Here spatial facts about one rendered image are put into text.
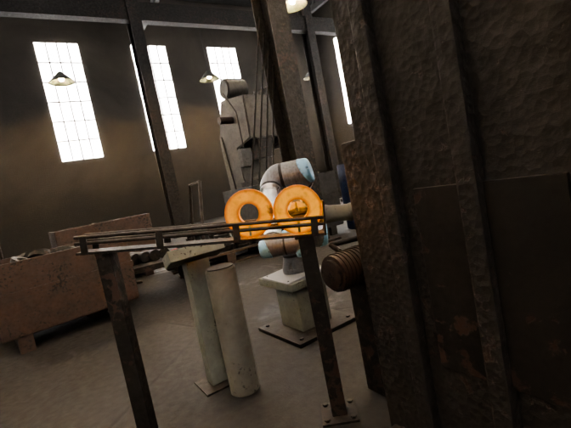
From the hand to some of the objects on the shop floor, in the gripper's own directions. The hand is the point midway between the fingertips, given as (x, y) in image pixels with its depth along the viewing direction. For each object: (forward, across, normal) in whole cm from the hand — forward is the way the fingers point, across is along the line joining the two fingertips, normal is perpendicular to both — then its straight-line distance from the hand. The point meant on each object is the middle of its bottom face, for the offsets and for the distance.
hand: (296, 205), depth 126 cm
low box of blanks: (-180, -198, +17) cm, 268 cm away
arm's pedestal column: (-98, -8, +44) cm, 107 cm away
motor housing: (-27, +16, +67) cm, 73 cm away
